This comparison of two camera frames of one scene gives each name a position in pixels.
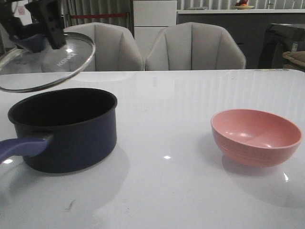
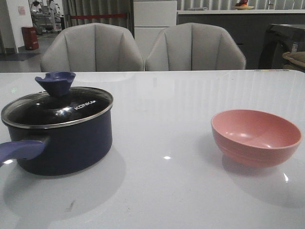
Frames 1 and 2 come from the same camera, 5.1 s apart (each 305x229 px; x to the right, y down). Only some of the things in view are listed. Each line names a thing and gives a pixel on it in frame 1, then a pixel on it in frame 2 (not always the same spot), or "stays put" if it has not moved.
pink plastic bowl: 251,138 stays put
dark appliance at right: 279,38 stays put
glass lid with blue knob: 22,71 to 59,104
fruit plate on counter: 242,5 stays put
